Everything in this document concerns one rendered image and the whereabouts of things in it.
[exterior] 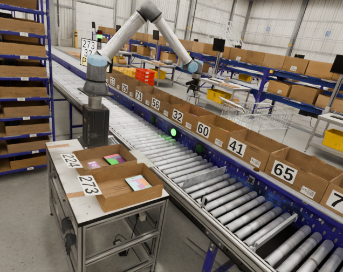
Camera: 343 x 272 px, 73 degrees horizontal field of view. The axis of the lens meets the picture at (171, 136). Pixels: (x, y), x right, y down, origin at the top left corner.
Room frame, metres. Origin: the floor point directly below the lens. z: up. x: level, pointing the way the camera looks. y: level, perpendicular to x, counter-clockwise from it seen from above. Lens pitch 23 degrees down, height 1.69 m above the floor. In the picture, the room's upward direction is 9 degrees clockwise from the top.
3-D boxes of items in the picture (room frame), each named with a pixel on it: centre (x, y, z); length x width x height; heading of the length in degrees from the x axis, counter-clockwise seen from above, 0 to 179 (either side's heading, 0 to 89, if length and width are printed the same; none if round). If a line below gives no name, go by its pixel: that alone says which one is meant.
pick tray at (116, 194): (1.23, 0.23, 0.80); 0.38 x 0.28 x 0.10; 127
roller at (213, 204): (1.36, -0.46, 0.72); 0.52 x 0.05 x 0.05; 131
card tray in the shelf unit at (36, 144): (2.30, 1.61, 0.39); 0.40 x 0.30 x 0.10; 132
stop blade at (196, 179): (1.53, -0.31, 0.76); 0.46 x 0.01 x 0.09; 131
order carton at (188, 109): (2.37, -0.18, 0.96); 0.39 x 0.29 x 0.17; 41
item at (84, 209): (1.47, 0.49, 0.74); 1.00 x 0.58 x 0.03; 38
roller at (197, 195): (1.46, -0.38, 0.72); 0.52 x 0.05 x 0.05; 131
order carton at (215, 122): (2.07, -0.44, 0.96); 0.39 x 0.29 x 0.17; 41
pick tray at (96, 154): (1.46, 0.45, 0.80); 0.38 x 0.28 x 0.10; 131
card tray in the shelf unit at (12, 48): (2.31, 1.60, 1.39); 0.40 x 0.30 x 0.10; 130
